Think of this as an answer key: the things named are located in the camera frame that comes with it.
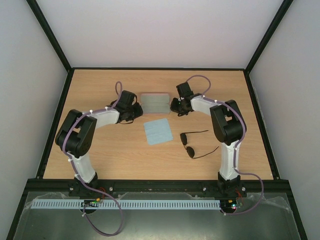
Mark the black enclosure frame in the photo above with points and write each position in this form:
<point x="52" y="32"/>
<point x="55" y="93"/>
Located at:
<point x="162" y="33"/>

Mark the light blue cleaning cloth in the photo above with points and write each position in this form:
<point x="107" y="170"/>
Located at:
<point x="158" y="131"/>

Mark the pink glasses case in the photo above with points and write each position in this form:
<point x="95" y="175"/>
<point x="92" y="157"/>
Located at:
<point x="155" y="102"/>

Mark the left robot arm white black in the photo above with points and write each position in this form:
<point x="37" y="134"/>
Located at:
<point x="76" y="134"/>

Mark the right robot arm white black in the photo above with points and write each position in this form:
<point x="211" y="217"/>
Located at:
<point x="228" y="126"/>

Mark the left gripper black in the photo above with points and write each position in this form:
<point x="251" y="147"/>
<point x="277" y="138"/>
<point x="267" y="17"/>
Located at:
<point x="139" y="112"/>

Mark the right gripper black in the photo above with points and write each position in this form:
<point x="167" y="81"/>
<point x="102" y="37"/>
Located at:
<point x="175" y="106"/>

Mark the light blue slotted cable duct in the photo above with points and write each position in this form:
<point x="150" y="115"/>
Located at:
<point x="70" y="204"/>

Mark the left controller board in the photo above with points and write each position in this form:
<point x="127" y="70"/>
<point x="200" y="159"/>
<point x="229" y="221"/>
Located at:
<point x="91" y="203"/>

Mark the right controller board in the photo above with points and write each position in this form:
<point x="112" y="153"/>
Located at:
<point x="231" y="204"/>

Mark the black gold sunglasses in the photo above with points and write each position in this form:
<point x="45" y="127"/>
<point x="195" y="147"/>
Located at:
<point x="193" y="151"/>

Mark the controller board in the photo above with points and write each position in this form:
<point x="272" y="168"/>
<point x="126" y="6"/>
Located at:
<point x="231" y="204"/>
<point x="91" y="203"/>

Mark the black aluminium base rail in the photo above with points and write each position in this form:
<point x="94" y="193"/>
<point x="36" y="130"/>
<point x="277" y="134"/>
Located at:
<point x="196" y="188"/>

